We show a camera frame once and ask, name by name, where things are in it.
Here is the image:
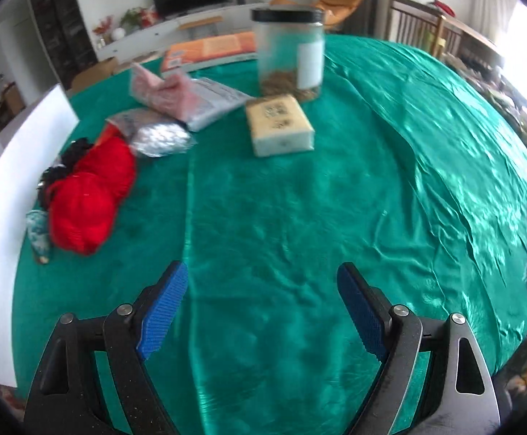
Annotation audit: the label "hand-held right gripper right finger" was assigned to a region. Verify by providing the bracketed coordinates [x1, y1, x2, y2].
[336, 262, 502, 435]

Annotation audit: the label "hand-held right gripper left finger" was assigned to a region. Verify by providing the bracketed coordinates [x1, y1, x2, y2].
[25, 260, 189, 435]

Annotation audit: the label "red yarn ball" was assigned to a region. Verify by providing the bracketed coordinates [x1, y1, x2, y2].
[75, 136, 136, 200]
[48, 172, 117, 255]

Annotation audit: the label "green satin tablecloth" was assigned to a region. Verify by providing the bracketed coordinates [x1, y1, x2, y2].
[12, 32, 527, 435]

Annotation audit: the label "silver foil bag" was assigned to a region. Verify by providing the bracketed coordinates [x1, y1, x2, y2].
[106, 109, 197, 158]

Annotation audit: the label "black yarn bundle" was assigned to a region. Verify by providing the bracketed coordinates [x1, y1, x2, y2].
[37, 138, 94, 204]

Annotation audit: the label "large white board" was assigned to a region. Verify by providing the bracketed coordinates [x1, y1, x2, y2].
[0, 84, 79, 388]

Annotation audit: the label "beige tissue pack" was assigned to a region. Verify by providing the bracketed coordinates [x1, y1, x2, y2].
[245, 94, 315, 158]

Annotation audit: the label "grey plastic packet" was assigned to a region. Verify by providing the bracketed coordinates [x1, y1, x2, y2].
[179, 77, 252, 132]

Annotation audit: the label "pink floral packet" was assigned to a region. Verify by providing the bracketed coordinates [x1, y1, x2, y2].
[130, 63, 201, 121]

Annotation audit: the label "orange book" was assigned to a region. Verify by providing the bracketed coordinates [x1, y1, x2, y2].
[161, 32, 259, 73]

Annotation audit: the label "clear jar with black lid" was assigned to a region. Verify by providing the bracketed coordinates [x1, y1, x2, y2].
[251, 5, 326, 101]

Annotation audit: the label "white TV cabinet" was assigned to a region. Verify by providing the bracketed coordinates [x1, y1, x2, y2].
[96, 2, 273, 62]

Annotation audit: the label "red flowers in vase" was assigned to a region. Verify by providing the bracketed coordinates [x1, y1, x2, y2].
[93, 16, 116, 46]

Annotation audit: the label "wooden bench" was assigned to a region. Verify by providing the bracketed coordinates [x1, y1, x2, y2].
[179, 16, 224, 39]

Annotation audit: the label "potted plant with red decor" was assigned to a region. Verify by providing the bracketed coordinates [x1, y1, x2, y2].
[121, 5, 160, 32]

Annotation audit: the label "wooden chair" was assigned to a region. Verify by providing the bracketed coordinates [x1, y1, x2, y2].
[386, 0, 463, 57]

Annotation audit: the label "dark display cabinet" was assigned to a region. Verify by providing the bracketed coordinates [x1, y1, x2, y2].
[28, 0, 99, 89]

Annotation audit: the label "orange lounge chair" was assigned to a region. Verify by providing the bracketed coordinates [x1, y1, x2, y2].
[270, 0, 368, 32]

